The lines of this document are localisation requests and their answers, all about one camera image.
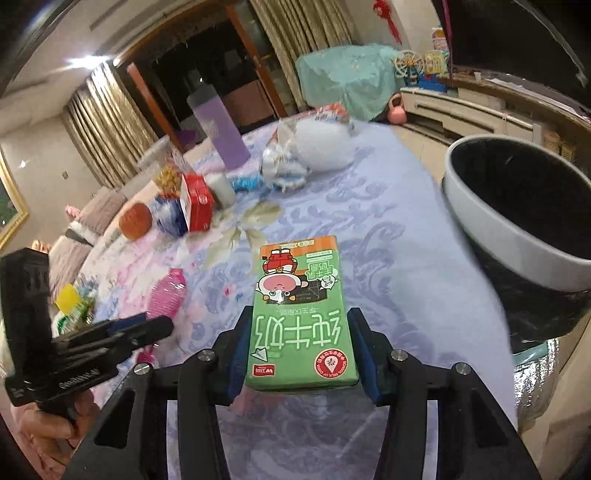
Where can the gold curtain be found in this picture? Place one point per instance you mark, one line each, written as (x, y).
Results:
(298, 27)
(107, 127)

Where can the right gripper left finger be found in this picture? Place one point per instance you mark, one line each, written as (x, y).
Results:
(210, 378)

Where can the green milk carton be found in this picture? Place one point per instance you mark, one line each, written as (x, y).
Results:
(299, 339)

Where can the snack wrapper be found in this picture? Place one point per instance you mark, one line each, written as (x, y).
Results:
(280, 168)

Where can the gold framed painting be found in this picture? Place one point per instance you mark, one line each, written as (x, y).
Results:
(13, 208)

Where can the gold curtain left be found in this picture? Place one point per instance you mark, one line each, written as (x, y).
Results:
(107, 127)

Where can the ferris wheel toy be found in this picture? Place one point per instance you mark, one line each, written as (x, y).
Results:
(409, 66)

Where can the left hand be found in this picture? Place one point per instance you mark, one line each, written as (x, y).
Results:
(53, 435)

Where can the sofa with pillows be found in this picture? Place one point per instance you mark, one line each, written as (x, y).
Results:
(87, 227)

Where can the red snack box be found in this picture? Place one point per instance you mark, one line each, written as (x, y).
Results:
(196, 203)

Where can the silver foil bag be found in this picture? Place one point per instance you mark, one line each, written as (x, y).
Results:
(536, 372)

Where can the pink kettlebell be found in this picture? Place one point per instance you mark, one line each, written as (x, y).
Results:
(397, 114)

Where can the purple tumbler bottle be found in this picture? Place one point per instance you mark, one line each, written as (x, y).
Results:
(213, 117)

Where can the gold curtain right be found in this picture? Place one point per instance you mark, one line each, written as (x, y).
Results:
(298, 27)

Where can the black television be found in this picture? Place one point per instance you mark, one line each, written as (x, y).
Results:
(546, 42)

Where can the red apple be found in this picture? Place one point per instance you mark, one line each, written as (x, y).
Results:
(135, 222)

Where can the blue snack bag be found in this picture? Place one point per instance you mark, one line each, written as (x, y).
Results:
(168, 216)

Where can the clear popcorn jar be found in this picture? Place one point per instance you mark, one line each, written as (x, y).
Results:
(165, 164)

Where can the floral tablecloth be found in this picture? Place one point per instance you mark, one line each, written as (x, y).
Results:
(379, 230)

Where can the pink plastic bottle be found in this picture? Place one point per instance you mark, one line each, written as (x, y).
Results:
(167, 295)

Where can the colourful toy box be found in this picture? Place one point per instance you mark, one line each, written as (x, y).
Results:
(438, 58)

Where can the teal covered furniture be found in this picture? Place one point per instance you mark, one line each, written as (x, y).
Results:
(361, 78)

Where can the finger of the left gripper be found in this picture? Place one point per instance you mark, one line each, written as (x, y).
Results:
(138, 332)
(115, 323)

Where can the white tv cabinet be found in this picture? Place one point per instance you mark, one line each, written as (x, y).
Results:
(470, 107)

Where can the black white-rimmed trash bin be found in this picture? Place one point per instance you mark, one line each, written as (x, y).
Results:
(525, 212)

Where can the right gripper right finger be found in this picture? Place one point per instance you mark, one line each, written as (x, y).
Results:
(395, 379)

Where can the yellow capped green bottle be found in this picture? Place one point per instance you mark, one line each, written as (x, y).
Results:
(75, 309)

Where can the red hanging knot decoration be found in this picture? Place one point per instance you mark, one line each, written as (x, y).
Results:
(383, 9)

